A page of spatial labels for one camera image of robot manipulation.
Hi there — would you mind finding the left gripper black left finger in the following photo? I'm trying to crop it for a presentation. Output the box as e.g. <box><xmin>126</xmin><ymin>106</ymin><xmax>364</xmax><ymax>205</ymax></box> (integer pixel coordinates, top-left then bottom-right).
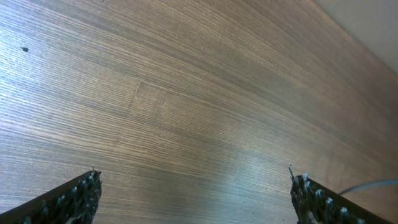
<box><xmin>1</xmin><ymin>169</ymin><xmax>102</xmax><ymax>224</ymax></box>

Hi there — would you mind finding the black USB cable long loop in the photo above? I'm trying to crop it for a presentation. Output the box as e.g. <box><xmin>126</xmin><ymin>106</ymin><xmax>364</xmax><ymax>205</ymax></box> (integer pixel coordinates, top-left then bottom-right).
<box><xmin>338</xmin><ymin>179</ymin><xmax>398</xmax><ymax>195</ymax></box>

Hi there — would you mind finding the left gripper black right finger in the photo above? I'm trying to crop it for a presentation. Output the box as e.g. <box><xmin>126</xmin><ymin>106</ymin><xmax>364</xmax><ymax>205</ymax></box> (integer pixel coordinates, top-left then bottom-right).
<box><xmin>289</xmin><ymin>167</ymin><xmax>390</xmax><ymax>224</ymax></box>

